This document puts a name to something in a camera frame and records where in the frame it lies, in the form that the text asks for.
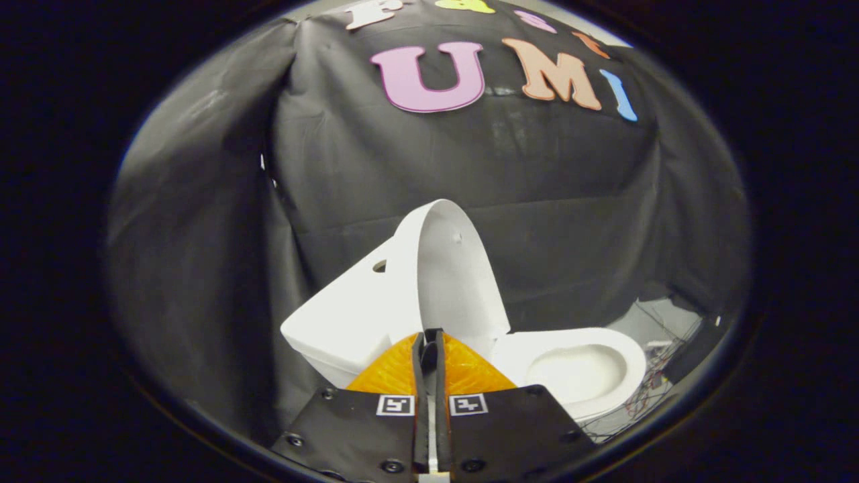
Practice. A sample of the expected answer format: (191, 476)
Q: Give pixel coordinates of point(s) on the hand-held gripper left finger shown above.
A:
(421, 376)

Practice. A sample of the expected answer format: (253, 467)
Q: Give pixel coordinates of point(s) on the white toilet lid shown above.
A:
(456, 282)

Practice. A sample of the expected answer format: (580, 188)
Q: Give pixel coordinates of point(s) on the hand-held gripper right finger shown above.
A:
(441, 376)

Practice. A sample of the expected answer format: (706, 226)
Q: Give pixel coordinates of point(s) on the dark flat box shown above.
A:
(691, 349)

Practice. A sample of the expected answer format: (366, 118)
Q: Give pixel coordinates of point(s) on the black backdrop cloth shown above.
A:
(376, 168)

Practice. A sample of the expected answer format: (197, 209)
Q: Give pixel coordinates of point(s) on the white toilet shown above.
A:
(342, 315)

